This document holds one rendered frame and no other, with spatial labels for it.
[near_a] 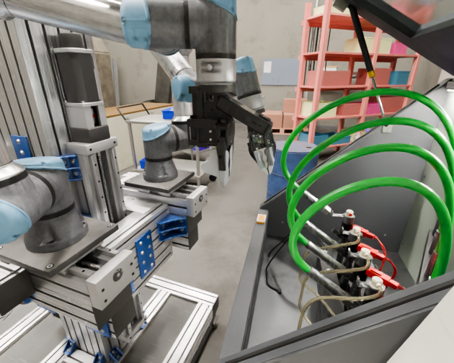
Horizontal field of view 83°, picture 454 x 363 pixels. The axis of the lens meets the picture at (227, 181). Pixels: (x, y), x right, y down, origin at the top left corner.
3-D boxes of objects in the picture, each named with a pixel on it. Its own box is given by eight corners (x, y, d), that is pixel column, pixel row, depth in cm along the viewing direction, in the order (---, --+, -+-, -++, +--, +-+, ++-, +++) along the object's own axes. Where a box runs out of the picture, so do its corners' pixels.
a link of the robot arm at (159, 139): (140, 154, 112) (135, 123, 107) (168, 149, 119) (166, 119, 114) (150, 160, 103) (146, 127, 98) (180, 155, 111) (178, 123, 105)
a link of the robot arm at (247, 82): (240, 63, 81) (258, 52, 74) (248, 97, 84) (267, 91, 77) (220, 65, 77) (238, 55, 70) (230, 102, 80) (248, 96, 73)
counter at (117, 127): (43, 178, 387) (25, 119, 352) (148, 141, 608) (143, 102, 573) (83, 186, 359) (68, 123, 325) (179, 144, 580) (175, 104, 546)
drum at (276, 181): (315, 207, 305) (326, 142, 275) (303, 227, 265) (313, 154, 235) (274, 196, 331) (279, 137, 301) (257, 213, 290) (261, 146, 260)
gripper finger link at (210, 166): (203, 184, 58) (202, 144, 54) (229, 186, 57) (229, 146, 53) (199, 189, 55) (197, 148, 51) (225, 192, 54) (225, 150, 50)
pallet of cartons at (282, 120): (310, 129, 742) (313, 99, 709) (306, 137, 646) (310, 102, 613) (261, 126, 792) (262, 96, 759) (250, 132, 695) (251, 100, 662)
